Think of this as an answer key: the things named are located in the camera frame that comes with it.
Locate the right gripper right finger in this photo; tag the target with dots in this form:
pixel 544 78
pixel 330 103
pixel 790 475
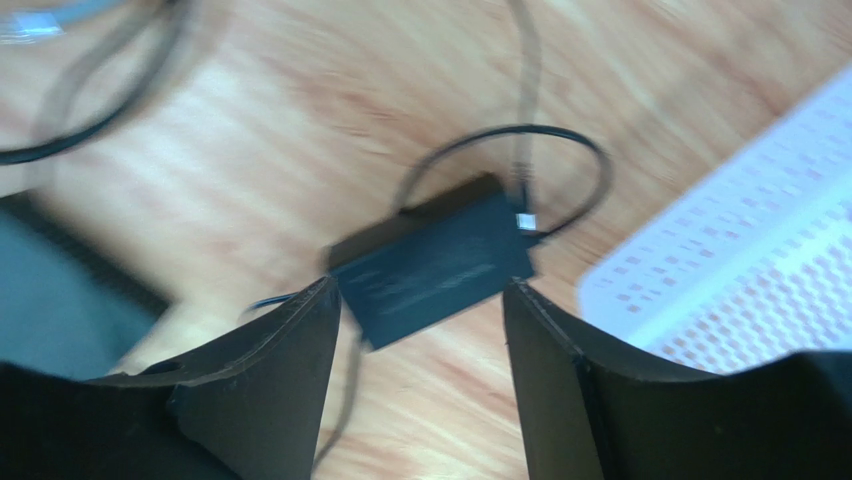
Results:
pixel 592 406

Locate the black power adapter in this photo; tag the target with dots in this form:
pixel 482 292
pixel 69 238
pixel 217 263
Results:
pixel 421 266

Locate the black network switch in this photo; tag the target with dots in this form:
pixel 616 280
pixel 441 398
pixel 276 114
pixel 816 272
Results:
pixel 66 309

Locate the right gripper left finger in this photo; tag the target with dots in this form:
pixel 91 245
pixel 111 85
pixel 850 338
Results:
pixel 246 405

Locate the white plastic basket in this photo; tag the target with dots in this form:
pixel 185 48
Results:
pixel 752 263

